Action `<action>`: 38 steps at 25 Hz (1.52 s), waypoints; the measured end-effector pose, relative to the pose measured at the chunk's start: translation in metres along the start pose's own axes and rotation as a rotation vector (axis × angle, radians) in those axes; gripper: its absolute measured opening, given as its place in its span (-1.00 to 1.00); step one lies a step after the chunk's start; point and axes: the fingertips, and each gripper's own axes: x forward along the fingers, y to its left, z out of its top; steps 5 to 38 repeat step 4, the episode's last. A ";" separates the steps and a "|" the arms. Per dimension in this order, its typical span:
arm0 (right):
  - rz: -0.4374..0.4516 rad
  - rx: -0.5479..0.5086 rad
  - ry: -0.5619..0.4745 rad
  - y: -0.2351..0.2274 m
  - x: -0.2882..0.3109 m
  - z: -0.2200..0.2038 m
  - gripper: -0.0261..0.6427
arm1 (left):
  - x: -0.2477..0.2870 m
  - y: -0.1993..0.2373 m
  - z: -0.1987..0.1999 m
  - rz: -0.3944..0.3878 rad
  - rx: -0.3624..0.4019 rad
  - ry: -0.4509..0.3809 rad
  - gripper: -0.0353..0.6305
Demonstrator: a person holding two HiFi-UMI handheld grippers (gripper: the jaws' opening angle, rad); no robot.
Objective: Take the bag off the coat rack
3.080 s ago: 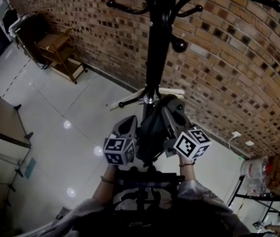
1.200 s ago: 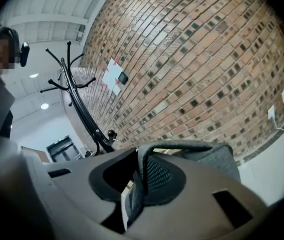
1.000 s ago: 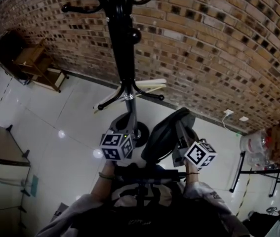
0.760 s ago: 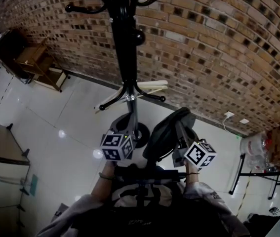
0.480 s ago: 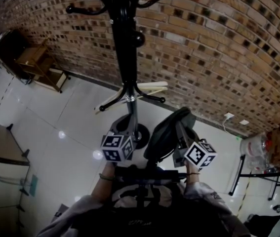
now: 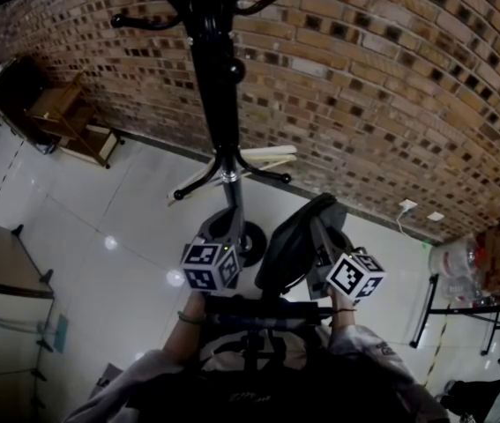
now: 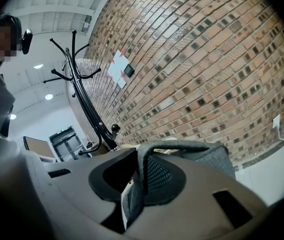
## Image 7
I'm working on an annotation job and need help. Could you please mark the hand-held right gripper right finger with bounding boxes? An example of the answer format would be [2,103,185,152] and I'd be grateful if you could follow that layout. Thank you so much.
[121,155,270,240]

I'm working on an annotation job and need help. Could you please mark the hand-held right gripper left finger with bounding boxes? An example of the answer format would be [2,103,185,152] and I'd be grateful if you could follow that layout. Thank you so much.
[23,148,139,240]

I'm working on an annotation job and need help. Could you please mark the black metal coat rack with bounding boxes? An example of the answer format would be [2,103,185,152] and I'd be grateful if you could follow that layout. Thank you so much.
[43,30,121,157]

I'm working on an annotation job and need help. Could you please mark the dark double door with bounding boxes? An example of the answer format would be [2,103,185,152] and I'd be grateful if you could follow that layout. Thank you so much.
[49,125,83,163]

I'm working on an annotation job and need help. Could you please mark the brown black-framed partition board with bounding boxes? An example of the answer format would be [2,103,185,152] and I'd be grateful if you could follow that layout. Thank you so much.
[22,135,55,160]

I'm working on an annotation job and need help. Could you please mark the white papers with red tape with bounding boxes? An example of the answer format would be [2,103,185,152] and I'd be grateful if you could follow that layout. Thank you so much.
[107,48,130,90]

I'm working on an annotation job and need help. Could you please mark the person's head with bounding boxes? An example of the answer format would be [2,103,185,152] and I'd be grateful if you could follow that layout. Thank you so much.
[0,13,24,67]

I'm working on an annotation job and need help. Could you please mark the white wall socket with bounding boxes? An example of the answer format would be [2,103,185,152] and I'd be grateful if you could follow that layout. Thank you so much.
[272,114,281,130]

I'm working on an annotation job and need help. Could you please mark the black wall control panel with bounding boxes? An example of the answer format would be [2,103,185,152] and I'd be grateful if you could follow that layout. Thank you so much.
[123,64,135,78]

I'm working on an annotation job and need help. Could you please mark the black head-mounted camera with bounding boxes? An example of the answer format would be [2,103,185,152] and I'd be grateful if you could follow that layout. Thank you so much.
[0,14,34,56]

